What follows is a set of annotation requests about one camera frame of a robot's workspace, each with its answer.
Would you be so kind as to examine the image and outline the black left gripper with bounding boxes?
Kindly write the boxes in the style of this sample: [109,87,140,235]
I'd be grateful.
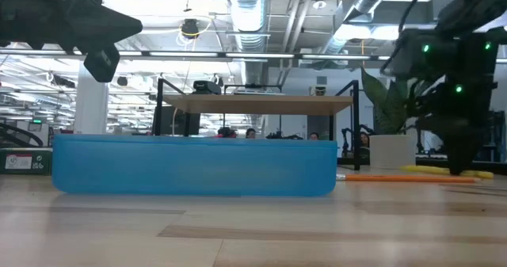
[43,0,143,84]

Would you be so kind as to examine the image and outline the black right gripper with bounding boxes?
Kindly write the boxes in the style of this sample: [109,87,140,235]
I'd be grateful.
[415,80,498,177]

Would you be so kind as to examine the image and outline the yellow pen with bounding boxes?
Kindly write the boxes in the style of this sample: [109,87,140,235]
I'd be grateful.
[398,164,495,181]

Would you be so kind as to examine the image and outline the orange pencil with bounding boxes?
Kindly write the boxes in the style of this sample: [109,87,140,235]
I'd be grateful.
[335,173,481,185]

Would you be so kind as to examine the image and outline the green yellow crayon box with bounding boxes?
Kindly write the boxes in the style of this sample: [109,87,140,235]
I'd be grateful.
[0,147,54,177]

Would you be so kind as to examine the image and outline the blue plastic pencil box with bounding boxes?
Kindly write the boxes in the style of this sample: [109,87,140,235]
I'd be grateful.
[51,134,338,198]

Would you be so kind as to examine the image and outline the black equipment cabinet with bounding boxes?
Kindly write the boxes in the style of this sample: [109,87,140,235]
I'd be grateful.
[489,110,506,163]

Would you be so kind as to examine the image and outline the snake plant in white pot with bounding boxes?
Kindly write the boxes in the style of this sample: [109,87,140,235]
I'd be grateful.
[360,67,448,170]

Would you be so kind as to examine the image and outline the white building column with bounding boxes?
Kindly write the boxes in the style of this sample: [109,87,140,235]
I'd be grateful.
[73,60,110,135]

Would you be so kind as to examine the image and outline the black background monitor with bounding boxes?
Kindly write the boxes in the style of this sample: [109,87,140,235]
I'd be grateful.
[152,105,201,136]

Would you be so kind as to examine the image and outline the black stapler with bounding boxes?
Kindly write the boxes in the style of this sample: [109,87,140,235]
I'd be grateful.
[192,80,223,96]

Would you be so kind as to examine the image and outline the overhead beam with light strips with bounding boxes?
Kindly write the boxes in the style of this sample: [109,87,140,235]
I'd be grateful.
[0,48,397,64]

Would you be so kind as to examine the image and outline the white grey desk calculator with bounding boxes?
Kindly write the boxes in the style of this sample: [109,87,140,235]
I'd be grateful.
[232,85,285,97]

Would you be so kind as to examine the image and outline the wooden shelf with black legs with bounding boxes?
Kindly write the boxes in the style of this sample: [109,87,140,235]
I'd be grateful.
[154,78,361,171]

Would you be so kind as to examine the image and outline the black aluminium table frame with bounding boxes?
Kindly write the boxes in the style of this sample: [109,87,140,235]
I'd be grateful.
[336,155,507,177]

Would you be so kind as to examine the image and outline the black overhead camera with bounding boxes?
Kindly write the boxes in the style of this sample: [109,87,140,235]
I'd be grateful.
[180,18,202,39]

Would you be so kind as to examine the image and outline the black curved cable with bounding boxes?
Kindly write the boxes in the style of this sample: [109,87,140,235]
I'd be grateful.
[0,122,44,148]

